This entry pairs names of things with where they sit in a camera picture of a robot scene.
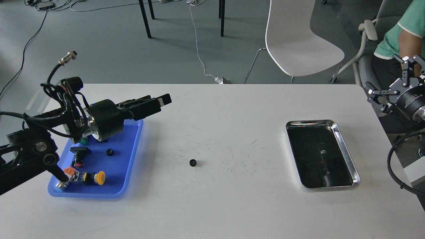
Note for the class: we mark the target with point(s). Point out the green push button switch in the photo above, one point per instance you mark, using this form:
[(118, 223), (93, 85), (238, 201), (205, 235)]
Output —
[(84, 141)]

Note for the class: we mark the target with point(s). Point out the yellow push button switch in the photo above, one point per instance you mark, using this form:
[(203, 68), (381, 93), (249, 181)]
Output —
[(87, 178)]

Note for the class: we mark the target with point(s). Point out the white plastic chair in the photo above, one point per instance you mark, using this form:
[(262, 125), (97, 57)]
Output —
[(291, 43)]

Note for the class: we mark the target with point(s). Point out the grey office chair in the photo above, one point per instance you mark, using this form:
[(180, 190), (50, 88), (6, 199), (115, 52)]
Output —
[(372, 32)]

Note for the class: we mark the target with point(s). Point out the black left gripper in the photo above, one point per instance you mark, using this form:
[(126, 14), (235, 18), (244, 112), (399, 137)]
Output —
[(106, 119)]

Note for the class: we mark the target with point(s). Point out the silver orange selector switch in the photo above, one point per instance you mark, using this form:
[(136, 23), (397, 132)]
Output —
[(74, 177)]

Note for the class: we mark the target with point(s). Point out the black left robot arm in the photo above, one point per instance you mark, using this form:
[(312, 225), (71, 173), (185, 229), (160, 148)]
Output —
[(36, 151)]

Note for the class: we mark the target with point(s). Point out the shiny metal tray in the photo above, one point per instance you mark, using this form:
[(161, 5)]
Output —
[(321, 156)]

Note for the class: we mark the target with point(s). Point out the black table legs left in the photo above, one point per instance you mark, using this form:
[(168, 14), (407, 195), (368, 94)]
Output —
[(144, 15)]

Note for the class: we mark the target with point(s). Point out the black table legs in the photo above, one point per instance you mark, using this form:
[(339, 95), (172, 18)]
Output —
[(144, 15), (221, 15)]

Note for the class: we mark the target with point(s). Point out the black table legs right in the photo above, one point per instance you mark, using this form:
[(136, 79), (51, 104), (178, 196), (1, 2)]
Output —
[(221, 15)]

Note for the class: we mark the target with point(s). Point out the black square push button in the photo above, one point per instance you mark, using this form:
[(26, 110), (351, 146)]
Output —
[(79, 154)]

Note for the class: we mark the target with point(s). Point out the small black gear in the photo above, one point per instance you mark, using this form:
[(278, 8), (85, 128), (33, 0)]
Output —
[(109, 152), (192, 162)]

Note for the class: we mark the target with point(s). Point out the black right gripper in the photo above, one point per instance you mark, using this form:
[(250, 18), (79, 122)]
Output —
[(407, 93)]

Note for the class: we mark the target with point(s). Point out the blue plastic tray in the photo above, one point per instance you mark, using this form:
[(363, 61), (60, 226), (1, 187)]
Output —
[(117, 167)]

